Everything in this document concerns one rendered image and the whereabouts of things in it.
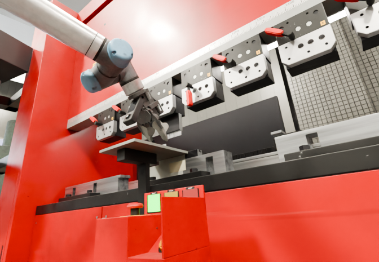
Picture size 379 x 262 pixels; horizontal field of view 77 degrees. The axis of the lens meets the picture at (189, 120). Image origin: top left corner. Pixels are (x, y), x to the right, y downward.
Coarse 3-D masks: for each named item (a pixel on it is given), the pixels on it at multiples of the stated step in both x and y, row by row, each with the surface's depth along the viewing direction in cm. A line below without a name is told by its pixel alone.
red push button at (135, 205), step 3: (129, 204) 58; (132, 204) 57; (135, 204) 57; (138, 204) 57; (141, 204) 58; (129, 207) 57; (132, 207) 57; (135, 207) 57; (138, 207) 57; (141, 207) 58; (132, 210) 57; (135, 210) 57; (138, 210) 58; (132, 213) 57; (135, 213) 57; (138, 213) 58
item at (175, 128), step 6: (174, 114) 102; (180, 114) 102; (162, 120) 106; (168, 120) 104; (174, 120) 102; (180, 120) 101; (174, 126) 101; (180, 126) 100; (168, 132) 102; (174, 132) 101; (180, 132) 99; (168, 138) 102
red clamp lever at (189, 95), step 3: (186, 84) 92; (189, 84) 93; (189, 87) 93; (192, 87) 95; (189, 90) 92; (186, 93) 91; (189, 93) 91; (186, 96) 91; (189, 96) 90; (189, 99) 90; (192, 99) 91; (189, 102) 90; (192, 102) 91; (189, 105) 90
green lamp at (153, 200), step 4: (148, 196) 68; (152, 196) 67; (156, 196) 66; (148, 200) 67; (152, 200) 67; (156, 200) 66; (148, 204) 67; (152, 204) 66; (156, 204) 65; (148, 208) 67; (152, 208) 66; (156, 208) 65
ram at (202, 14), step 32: (128, 0) 147; (160, 0) 126; (192, 0) 110; (224, 0) 97; (256, 0) 87; (288, 0) 79; (320, 0) 73; (128, 32) 137; (160, 32) 118; (192, 32) 104; (224, 32) 93; (256, 32) 84; (160, 64) 112; (192, 64) 99; (96, 96) 141; (128, 96) 121
